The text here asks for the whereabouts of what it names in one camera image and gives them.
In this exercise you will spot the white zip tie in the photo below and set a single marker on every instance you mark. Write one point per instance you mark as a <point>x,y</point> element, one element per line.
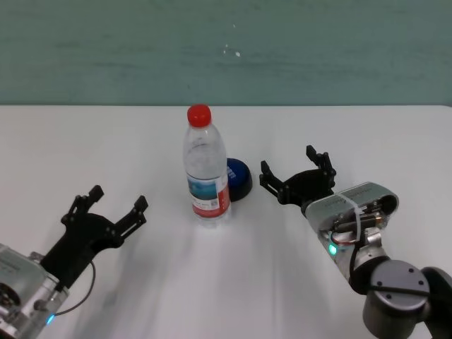
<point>355,215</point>

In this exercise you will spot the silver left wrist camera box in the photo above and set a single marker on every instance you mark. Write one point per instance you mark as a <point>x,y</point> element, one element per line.
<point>10,265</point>

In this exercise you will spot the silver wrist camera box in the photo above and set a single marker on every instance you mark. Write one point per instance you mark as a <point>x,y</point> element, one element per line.
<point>367,194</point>
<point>10,265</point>

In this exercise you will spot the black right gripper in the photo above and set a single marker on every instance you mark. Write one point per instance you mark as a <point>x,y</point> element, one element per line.
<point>309,185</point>

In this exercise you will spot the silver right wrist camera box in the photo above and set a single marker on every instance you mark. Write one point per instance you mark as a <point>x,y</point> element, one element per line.
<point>367,194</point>

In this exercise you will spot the blue push button black base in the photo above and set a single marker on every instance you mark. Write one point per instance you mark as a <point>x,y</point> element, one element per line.
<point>241,176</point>

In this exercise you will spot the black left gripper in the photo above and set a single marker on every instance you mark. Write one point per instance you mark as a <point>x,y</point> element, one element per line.
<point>81,240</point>

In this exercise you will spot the clear water bottle red cap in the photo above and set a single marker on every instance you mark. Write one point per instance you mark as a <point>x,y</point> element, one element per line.
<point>205,159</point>

